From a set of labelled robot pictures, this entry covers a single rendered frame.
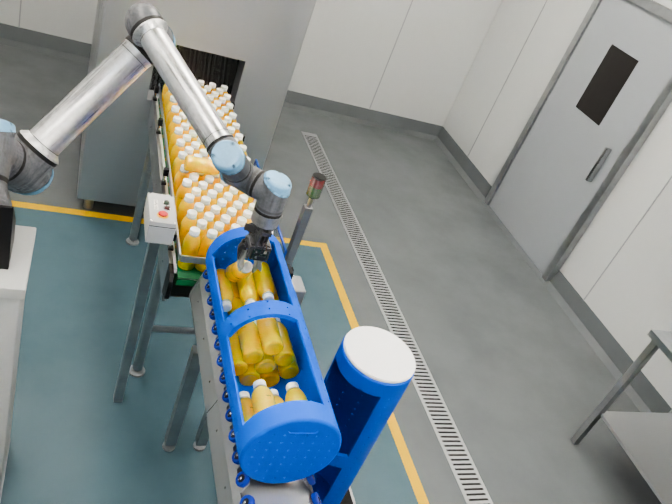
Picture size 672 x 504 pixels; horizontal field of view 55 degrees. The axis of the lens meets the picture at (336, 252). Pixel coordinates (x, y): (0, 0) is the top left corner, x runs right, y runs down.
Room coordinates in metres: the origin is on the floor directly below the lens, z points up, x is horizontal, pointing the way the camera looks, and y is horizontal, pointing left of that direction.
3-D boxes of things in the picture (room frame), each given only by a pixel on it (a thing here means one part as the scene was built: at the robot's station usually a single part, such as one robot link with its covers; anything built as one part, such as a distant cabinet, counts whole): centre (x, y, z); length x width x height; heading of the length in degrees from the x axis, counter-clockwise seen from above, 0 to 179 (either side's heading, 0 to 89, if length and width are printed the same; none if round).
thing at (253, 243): (1.73, 0.24, 1.35); 0.09 x 0.08 x 0.12; 28
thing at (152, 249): (2.05, 0.68, 0.50); 0.04 x 0.04 x 1.00; 28
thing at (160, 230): (2.05, 0.68, 1.05); 0.20 x 0.10 x 0.10; 28
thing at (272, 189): (1.74, 0.25, 1.52); 0.10 x 0.09 x 0.12; 79
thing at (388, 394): (1.84, -0.29, 0.59); 0.28 x 0.28 x 0.88
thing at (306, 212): (2.52, 0.19, 0.55); 0.04 x 0.04 x 1.10; 28
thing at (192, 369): (1.92, 0.36, 0.31); 0.06 x 0.06 x 0.63; 28
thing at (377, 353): (1.84, -0.29, 1.03); 0.28 x 0.28 x 0.01
